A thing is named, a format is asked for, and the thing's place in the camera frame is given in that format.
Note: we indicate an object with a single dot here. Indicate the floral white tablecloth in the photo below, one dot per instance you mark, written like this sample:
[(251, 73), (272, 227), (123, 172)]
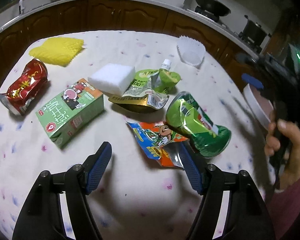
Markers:
[(136, 198)]

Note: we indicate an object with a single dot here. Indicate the white faucet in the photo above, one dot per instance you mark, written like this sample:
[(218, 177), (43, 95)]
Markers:
[(21, 7)]

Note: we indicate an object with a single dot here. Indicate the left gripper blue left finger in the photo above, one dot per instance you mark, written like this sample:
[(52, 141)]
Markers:
[(96, 165)]

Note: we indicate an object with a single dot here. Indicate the lower wooden cabinets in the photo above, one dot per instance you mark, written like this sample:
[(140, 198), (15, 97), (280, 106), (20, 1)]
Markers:
[(86, 15)]

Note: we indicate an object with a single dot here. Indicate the black wok with lid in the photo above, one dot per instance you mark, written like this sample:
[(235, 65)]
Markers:
[(214, 6)]

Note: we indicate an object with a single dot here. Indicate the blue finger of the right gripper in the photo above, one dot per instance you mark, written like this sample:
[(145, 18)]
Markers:
[(252, 81)]

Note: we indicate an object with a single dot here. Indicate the crushed red can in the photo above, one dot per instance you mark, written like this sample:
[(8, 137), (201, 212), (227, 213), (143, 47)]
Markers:
[(24, 89)]

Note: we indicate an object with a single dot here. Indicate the green drink carton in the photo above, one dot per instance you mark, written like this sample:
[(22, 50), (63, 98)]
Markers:
[(65, 114)]

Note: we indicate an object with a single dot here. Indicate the black stock pot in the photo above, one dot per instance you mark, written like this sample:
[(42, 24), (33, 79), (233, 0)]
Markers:
[(253, 33)]

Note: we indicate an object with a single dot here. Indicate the green spout pouch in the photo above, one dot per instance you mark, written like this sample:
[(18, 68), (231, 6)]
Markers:
[(149, 91)]

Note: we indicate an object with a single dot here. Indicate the white foam block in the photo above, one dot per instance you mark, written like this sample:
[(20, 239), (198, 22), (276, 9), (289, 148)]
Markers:
[(113, 78)]

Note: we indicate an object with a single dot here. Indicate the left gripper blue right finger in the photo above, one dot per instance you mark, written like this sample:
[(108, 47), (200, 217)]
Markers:
[(192, 172)]

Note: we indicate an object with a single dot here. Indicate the person's right hand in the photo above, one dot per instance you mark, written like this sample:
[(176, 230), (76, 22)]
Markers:
[(291, 172)]

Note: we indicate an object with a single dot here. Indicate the colorful cartoon snack wrapper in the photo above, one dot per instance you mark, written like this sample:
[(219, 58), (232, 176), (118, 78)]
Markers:
[(158, 141)]

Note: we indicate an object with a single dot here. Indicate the pink white trash bin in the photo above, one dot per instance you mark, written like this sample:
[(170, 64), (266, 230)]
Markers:
[(260, 106)]

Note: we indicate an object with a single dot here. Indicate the crushed green can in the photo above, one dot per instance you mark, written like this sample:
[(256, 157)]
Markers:
[(186, 116)]

